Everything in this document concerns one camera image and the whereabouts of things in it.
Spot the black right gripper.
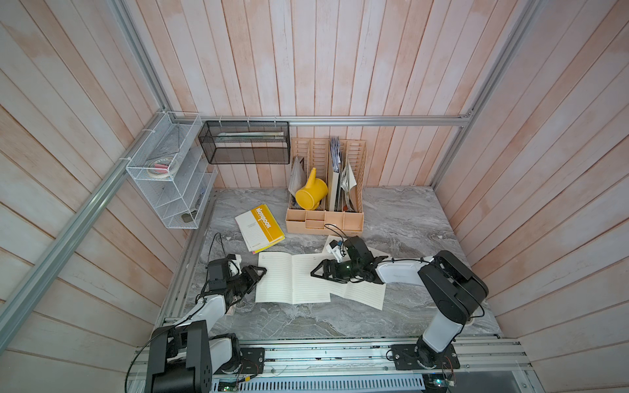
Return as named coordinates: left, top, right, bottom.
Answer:
left=310, top=259, right=362, bottom=283

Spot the cream notebook orange cover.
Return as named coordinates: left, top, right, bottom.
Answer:
left=235, top=205, right=285, bottom=254
left=256, top=252, right=331, bottom=305

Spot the cream lined notebook with holes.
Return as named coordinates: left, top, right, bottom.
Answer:
left=328, top=282, right=387, bottom=310

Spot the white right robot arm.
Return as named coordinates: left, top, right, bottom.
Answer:
left=311, top=237, right=489, bottom=368

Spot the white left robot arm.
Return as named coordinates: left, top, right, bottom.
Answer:
left=144, top=254, right=267, bottom=392

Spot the yellow plastic watering can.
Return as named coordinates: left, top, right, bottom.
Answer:
left=295, top=168, right=329, bottom=211

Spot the illustrated book in organizer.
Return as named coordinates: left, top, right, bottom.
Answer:
left=341, top=159, right=357, bottom=213

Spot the grey folder in organizer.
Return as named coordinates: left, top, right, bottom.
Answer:
left=288, top=156, right=307, bottom=197

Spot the grey-green book in organizer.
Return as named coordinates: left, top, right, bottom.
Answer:
left=328, top=137, right=342, bottom=211

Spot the tape roll on shelf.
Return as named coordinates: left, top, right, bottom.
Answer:
left=146, top=157, right=179, bottom=179

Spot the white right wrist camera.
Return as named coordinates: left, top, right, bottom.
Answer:
left=324, top=239, right=347, bottom=263

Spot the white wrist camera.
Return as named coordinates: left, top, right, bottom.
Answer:
left=324, top=239, right=347, bottom=263
left=226, top=254, right=242, bottom=278

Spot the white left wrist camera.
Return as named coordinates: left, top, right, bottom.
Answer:
left=226, top=254, right=242, bottom=278

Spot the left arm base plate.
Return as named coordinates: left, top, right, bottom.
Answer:
left=234, top=347, right=265, bottom=376

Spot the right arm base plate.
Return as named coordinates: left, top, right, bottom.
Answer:
left=386, top=344, right=460, bottom=372

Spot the white wire wall shelf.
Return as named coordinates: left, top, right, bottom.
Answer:
left=126, top=111, right=216, bottom=230

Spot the black mesh wall basket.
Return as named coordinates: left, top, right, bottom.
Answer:
left=198, top=121, right=291, bottom=165

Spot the aluminium frame rail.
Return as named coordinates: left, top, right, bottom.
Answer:
left=200, top=115, right=472, bottom=127

